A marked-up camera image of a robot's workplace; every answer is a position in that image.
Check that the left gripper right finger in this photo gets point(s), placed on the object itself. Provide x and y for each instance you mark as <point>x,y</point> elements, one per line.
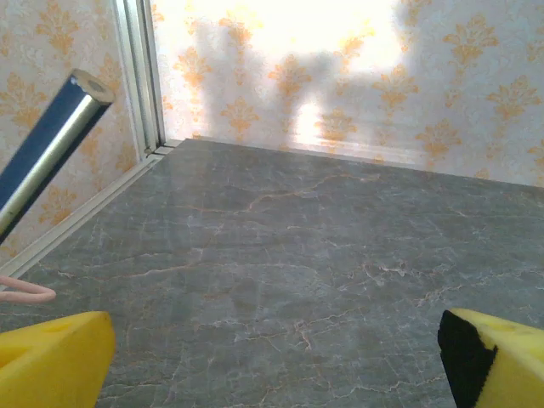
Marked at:
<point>514,365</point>

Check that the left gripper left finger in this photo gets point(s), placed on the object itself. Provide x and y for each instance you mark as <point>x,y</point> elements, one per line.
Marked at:
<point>51,361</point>

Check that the pink pencil cup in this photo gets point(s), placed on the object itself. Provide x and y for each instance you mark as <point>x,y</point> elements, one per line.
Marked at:
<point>25,296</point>

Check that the dark blue pencil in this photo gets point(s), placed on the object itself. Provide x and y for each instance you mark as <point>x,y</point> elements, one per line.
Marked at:
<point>55,144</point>

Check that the aluminium table side rail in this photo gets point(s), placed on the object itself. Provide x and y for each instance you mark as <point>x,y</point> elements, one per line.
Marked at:
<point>81,208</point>

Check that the aluminium frame post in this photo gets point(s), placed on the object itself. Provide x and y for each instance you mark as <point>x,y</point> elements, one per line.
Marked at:
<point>138,76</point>

